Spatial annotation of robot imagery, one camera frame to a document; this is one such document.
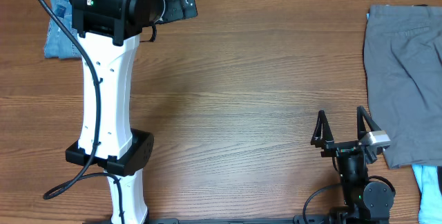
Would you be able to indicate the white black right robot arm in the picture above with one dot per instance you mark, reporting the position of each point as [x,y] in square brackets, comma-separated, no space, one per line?
[367,199]

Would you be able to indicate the blue denim jeans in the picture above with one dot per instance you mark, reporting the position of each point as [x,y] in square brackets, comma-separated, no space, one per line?
[57,43]

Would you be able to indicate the grey trousers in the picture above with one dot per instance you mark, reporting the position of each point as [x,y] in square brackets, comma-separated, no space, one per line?
[402,58]

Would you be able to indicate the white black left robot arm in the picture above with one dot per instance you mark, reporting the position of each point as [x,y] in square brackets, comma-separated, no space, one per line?
[109,32]

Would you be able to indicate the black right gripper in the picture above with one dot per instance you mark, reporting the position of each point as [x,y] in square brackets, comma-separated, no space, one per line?
[345,148]

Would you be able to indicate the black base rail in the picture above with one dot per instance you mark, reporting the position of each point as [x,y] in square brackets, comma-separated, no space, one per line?
[297,219]

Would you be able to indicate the light blue garment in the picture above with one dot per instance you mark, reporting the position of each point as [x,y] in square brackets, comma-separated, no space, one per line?
[428,179]

